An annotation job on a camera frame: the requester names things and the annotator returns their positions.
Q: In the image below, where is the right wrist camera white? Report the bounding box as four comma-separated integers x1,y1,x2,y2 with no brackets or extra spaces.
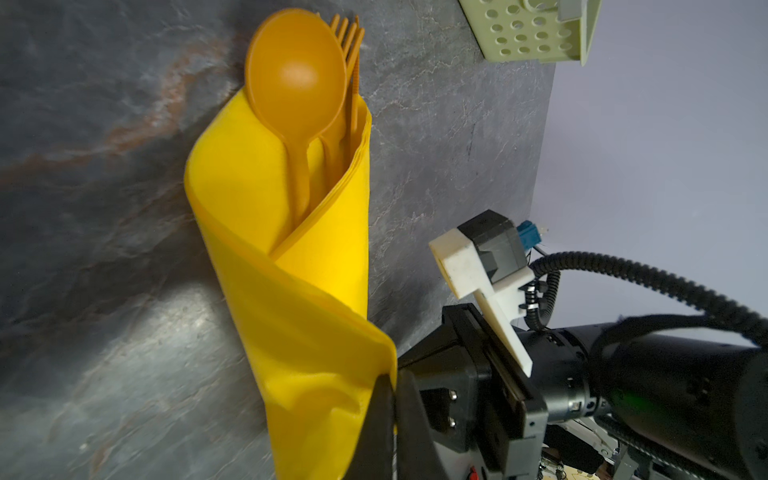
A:
429,210,535,376

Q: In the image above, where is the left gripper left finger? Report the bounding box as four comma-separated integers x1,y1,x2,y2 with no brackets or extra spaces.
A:
343,375,395,480

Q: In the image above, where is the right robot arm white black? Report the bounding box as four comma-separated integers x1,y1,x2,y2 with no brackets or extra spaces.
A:
400,252,767,479

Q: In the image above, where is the orange plastic fork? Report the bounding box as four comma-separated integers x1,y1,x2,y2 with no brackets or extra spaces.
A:
319,14,365,190

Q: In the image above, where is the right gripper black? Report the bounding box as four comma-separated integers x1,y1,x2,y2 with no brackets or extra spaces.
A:
399,304,548,479

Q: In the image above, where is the yellow paper napkin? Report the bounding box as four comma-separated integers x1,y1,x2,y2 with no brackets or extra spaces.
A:
184,92,397,479

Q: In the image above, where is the light green perforated basket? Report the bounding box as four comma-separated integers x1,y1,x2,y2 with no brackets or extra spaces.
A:
459,0,602,65

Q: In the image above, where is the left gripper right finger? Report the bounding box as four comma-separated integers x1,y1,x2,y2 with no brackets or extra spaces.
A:
395,369,448,479

